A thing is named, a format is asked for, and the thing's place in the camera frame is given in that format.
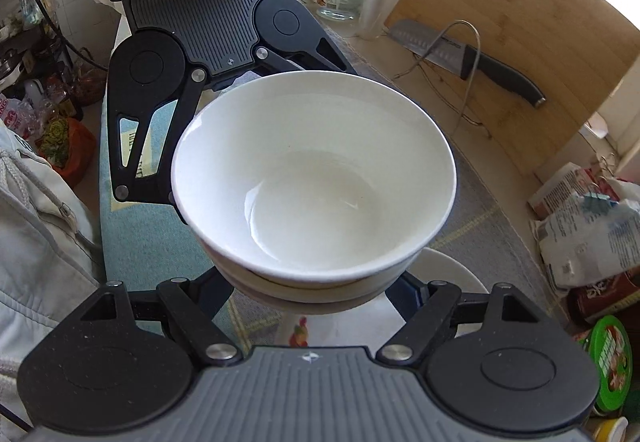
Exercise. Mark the red and white bag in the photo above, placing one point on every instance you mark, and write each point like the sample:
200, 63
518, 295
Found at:
557, 187

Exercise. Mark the white printed bag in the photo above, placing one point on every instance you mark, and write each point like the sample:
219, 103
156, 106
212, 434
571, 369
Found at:
590, 237

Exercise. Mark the person's white jacket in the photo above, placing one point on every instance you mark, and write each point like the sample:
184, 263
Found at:
40, 247

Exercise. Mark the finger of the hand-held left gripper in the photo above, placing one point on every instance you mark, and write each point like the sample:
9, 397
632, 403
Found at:
340, 62
145, 189

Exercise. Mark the dark red packet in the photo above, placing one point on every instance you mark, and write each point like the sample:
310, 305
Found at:
610, 297

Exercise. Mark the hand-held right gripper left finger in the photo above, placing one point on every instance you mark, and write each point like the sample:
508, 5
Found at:
195, 297

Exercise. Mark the grey and teal checked tablecloth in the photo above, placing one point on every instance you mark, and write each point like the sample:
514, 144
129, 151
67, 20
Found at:
150, 247

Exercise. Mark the orange plastic bag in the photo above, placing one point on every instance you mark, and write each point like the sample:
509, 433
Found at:
75, 162

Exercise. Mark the yellow-lid jar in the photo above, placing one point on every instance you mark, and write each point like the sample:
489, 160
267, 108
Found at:
612, 429

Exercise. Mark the blue binder clip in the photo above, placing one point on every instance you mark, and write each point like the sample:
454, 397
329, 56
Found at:
600, 200

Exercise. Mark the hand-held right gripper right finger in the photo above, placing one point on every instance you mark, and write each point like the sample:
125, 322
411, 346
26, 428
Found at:
407, 297

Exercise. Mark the green-lid sauce jar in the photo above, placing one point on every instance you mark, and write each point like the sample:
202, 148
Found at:
607, 362

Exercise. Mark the large white fruit-print plate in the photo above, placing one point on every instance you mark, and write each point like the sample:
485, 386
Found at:
340, 322

